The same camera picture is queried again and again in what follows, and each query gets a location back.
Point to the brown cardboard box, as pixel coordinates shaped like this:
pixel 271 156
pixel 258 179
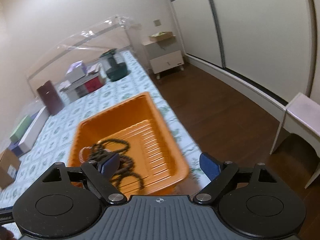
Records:
pixel 8 167

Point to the beige grey sliding wardrobe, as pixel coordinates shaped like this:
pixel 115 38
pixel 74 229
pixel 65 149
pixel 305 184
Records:
pixel 250 30

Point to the long blue white box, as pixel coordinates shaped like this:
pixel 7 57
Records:
pixel 32 132

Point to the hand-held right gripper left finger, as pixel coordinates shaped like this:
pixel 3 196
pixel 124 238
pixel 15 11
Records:
pixel 111 163

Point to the shallow cardboard tray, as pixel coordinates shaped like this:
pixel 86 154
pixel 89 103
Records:
pixel 161 36

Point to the beige nightstand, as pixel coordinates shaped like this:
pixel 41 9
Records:
pixel 165 57

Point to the orange plastic tray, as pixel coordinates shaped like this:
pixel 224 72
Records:
pixel 155 142

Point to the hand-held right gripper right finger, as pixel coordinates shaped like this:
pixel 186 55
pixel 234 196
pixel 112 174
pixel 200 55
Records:
pixel 208 166

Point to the brown cylindrical canister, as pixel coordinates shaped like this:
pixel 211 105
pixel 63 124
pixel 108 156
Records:
pixel 51 98

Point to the glass jar with green base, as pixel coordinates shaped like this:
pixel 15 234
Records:
pixel 115 67

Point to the white box with purple top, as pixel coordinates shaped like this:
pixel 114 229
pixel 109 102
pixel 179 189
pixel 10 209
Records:
pixel 76 72

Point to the white stool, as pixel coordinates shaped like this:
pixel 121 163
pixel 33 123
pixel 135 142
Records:
pixel 302 115

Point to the red grey printed box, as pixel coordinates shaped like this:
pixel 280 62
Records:
pixel 87 87

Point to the wall light switch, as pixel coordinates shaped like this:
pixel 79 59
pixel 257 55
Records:
pixel 157 23

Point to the green flat box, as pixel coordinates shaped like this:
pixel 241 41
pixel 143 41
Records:
pixel 21 127

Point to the clear plastic sheet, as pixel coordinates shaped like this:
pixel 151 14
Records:
pixel 87 42

